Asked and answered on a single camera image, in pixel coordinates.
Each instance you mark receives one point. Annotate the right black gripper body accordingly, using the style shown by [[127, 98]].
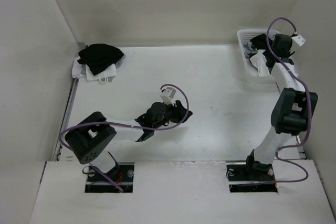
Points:
[[288, 49]]

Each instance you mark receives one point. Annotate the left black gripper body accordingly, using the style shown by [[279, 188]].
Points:
[[169, 115]]

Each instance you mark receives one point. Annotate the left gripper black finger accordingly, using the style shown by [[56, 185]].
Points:
[[181, 114], [142, 120]]

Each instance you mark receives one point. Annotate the white tank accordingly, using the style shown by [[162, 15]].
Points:
[[259, 62], [83, 71]]

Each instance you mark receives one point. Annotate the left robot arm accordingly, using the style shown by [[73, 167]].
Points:
[[90, 138]]

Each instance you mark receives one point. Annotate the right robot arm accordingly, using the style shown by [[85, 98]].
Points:
[[294, 108]]

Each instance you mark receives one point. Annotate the black tank top in basket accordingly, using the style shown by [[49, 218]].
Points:
[[259, 42]]

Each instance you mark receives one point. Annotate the grey tank top in basket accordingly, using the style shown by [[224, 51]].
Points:
[[249, 49]]

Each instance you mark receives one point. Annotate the folded grey tank top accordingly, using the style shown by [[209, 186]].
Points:
[[119, 62]]

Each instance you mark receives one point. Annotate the folded black tank top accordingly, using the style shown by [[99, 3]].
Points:
[[98, 57]]

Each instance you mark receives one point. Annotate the folded white tank top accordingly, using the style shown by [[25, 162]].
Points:
[[83, 71]]

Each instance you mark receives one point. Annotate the white plastic basket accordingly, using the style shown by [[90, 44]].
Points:
[[250, 71]]

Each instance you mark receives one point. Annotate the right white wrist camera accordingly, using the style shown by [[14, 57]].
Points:
[[297, 40]]

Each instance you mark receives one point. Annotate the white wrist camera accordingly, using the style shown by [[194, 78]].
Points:
[[167, 95], [297, 40]]

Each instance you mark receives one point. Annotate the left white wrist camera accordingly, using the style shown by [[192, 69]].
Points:
[[167, 95]]

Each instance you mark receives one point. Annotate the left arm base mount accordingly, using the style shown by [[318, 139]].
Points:
[[122, 175]]

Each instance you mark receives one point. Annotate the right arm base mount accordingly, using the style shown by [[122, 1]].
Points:
[[241, 181]]

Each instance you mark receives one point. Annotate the left aluminium rail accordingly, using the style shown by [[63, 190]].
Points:
[[65, 118]]

